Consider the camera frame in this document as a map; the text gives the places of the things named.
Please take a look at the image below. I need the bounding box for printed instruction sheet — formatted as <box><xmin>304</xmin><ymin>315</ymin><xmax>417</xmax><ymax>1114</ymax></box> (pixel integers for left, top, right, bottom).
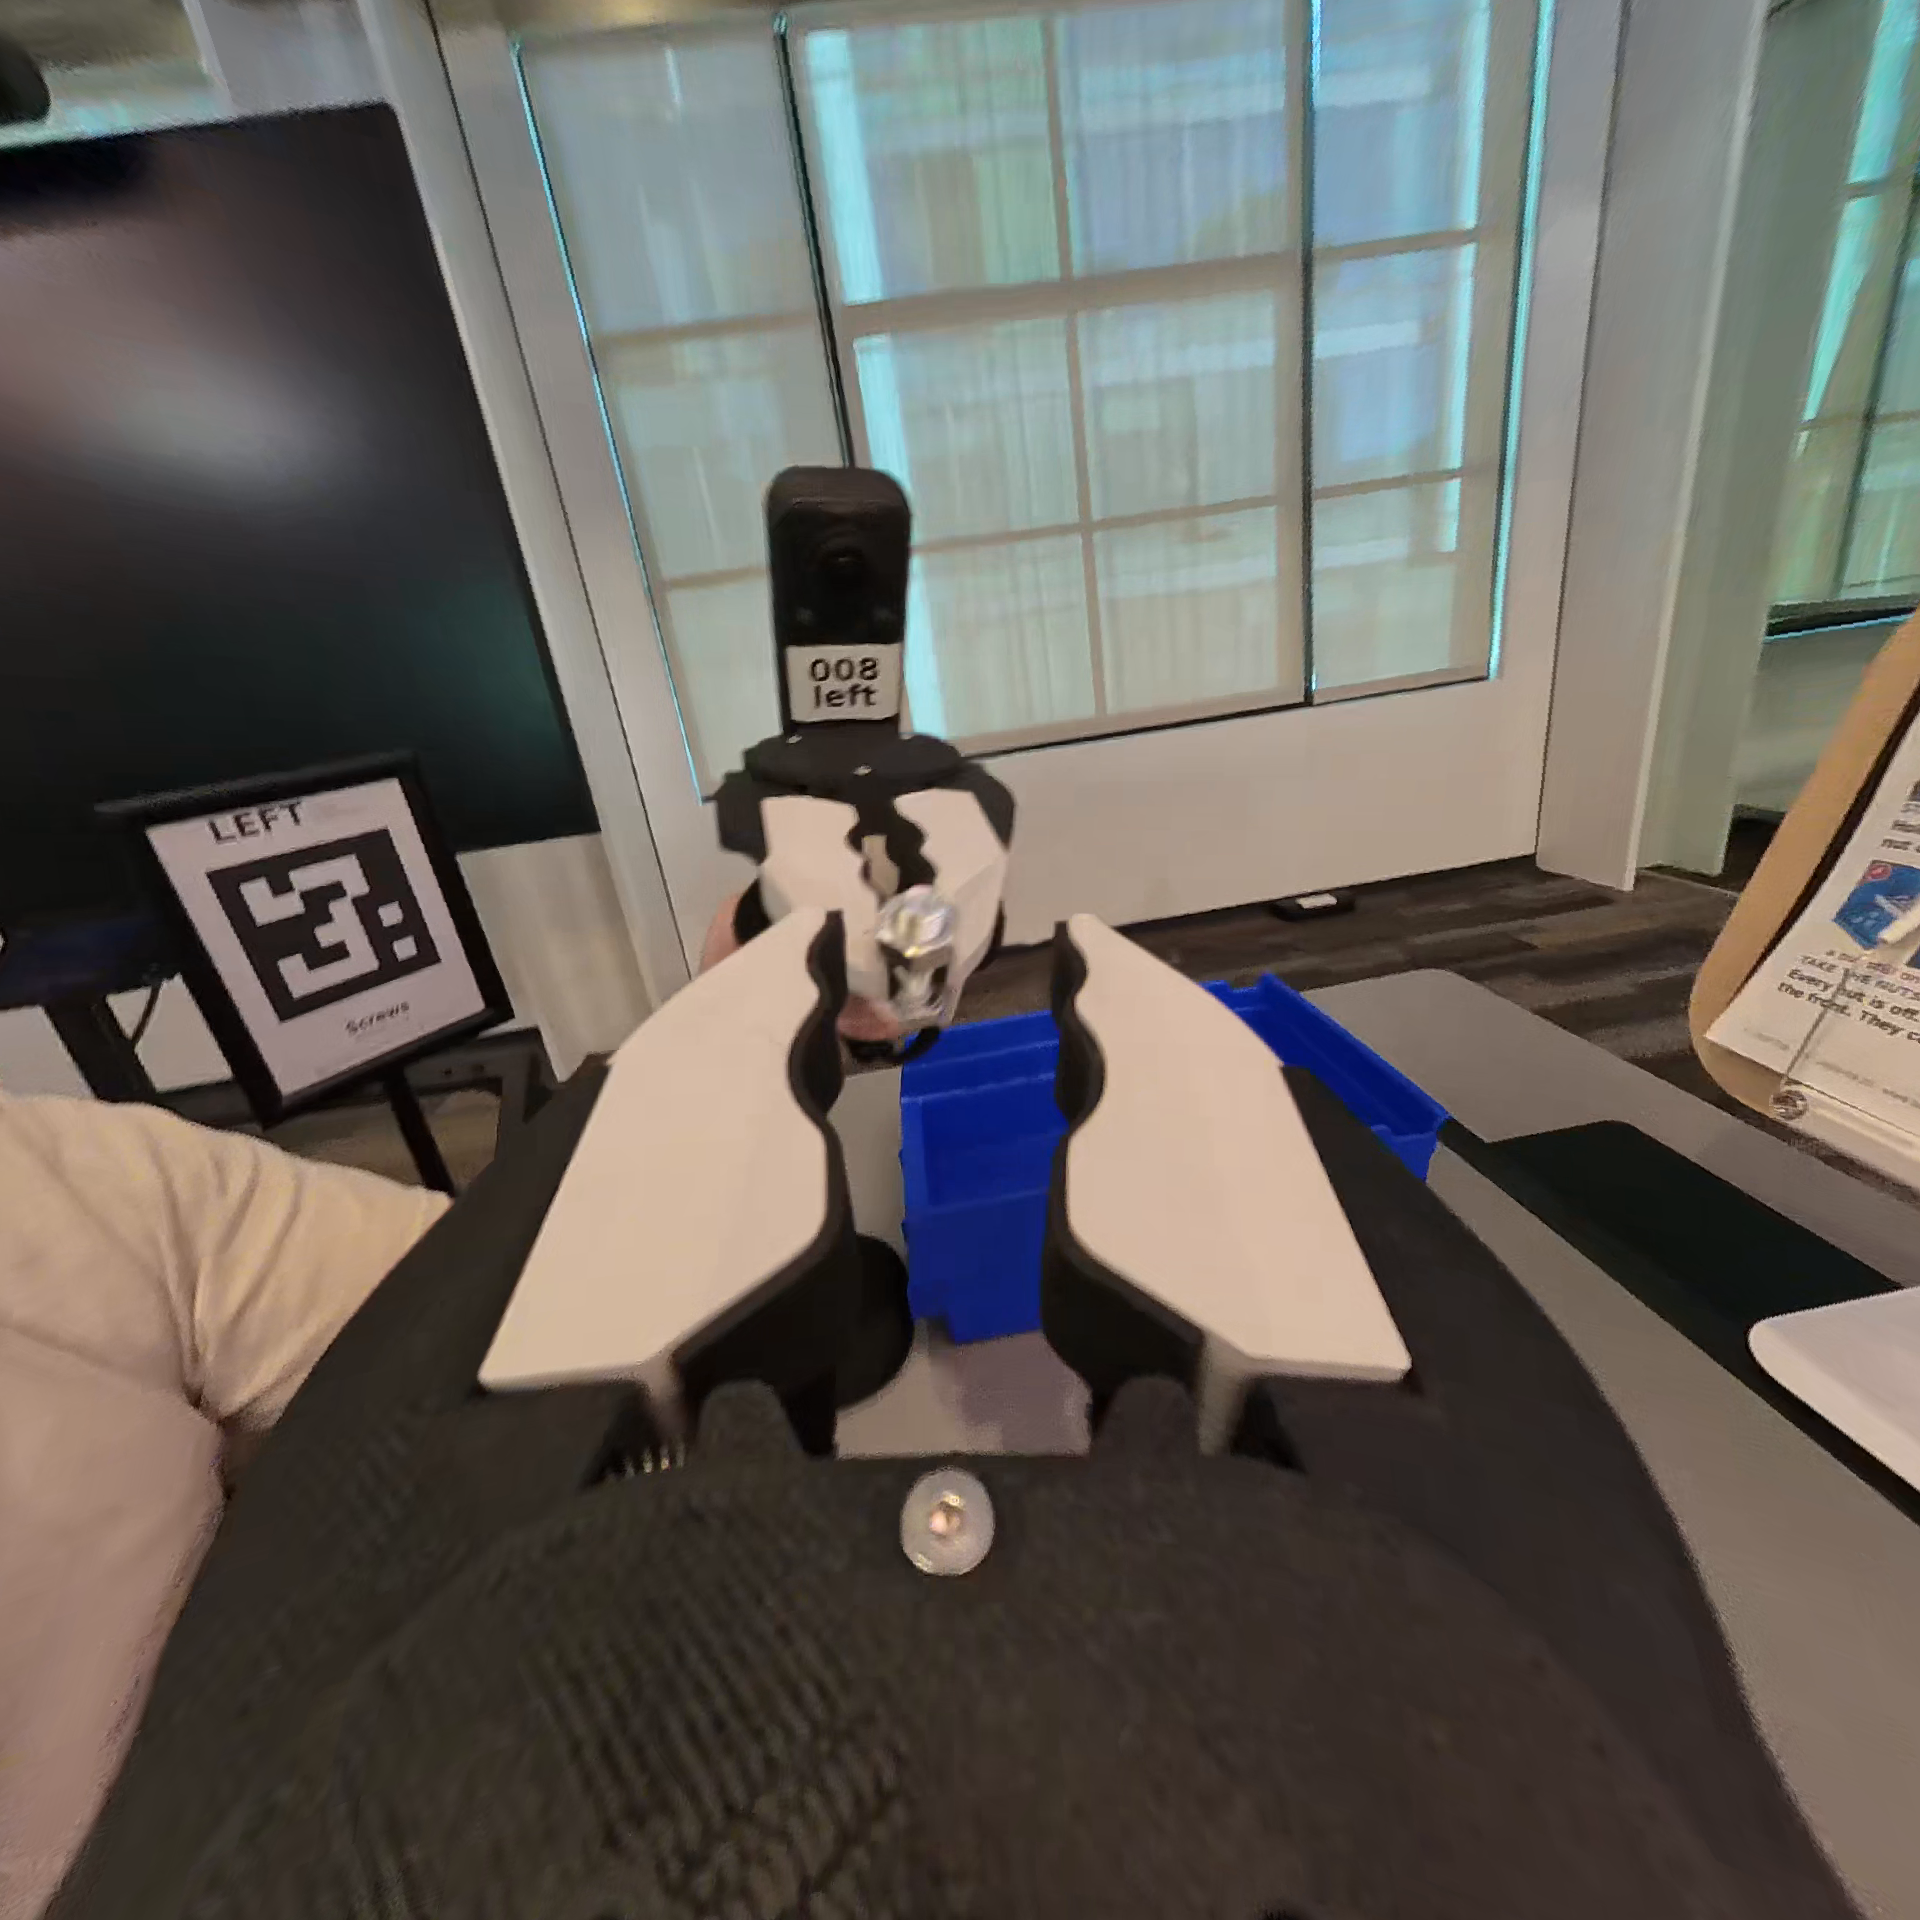
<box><xmin>1711</xmin><ymin>752</ymin><xmax>1920</xmax><ymax>1157</ymax></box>

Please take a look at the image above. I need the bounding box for black mesh elbow pad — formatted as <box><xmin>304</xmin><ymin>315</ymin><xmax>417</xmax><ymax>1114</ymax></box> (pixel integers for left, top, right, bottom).
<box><xmin>833</xmin><ymin>1233</ymin><xmax>919</xmax><ymax>1403</ymax></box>

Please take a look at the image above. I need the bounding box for black framed marker sign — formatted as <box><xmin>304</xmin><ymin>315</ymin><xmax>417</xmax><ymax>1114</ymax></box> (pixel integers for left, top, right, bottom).
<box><xmin>100</xmin><ymin>752</ymin><xmax>521</xmax><ymax>1127</ymax></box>

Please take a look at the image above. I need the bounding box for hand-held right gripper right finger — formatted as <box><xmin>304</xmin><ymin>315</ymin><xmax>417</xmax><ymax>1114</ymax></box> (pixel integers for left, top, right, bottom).
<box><xmin>1041</xmin><ymin>913</ymin><xmax>1415</xmax><ymax>1385</ymax></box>

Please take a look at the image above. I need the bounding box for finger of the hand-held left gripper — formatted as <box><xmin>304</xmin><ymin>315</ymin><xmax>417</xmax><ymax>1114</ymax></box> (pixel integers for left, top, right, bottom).
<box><xmin>897</xmin><ymin>782</ymin><xmax>1005</xmax><ymax>1038</ymax></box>
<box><xmin>756</xmin><ymin>793</ymin><xmax>895</xmax><ymax>929</ymax></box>

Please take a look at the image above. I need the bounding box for large dark wall screen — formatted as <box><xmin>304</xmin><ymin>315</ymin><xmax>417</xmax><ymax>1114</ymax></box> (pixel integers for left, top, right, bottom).
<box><xmin>0</xmin><ymin>100</ymin><xmax>601</xmax><ymax>941</ymax></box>

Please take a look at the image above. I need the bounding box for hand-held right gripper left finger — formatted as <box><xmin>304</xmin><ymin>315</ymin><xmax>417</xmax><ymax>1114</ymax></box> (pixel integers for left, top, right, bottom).
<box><xmin>477</xmin><ymin>908</ymin><xmax>851</xmax><ymax>1397</ymax></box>

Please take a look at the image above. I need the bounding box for black easel stand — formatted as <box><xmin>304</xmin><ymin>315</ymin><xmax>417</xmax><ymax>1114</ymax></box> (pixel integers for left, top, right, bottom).
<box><xmin>47</xmin><ymin>982</ymin><xmax>548</xmax><ymax>1196</ymax></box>

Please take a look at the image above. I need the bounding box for white document stand with instructions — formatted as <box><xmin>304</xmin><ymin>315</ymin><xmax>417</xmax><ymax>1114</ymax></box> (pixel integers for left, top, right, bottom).
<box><xmin>1689</xmin><ymin>607</ymin><xmax>1920</xmax><ymax>1487</ymax></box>

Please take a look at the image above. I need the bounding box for glass window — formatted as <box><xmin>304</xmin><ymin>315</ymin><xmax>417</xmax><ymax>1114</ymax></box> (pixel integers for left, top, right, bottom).
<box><xmin>510</xmin><ymin>0</ymin><xmax>1555</xmax><ymax>766</ymax></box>
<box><xmin>1769</xmin><ymin>0</ymin><xmax>1920</xmax><ymax>641</ymax></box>

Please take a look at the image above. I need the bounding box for blue plastic bin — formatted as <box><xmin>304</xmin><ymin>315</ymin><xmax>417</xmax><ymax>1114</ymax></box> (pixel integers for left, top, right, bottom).
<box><xmin>903</xmin><ymin>977</ymin><xmax>1451</xmax><ymax>1346</ymax></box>

